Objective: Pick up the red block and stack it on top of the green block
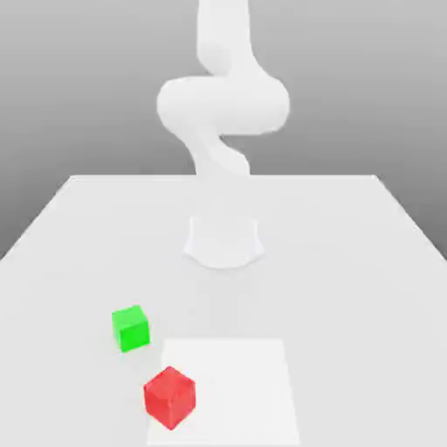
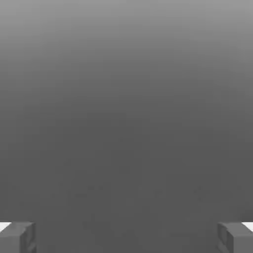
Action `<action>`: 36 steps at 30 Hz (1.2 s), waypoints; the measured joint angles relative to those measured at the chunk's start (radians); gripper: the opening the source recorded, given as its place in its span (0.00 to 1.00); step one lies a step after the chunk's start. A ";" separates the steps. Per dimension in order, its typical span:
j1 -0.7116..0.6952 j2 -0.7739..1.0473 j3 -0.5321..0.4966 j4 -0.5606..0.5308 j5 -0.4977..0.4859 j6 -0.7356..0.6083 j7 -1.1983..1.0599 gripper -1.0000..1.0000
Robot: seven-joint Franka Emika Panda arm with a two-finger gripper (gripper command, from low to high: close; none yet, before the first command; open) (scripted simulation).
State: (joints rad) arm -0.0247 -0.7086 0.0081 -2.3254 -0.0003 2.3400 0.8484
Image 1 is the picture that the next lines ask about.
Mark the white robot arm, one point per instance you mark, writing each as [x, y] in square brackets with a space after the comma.
[223, 104]

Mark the small green cube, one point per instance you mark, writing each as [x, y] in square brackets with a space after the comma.
[132, 331]

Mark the small red cube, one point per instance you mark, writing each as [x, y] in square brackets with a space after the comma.
[169, 398]

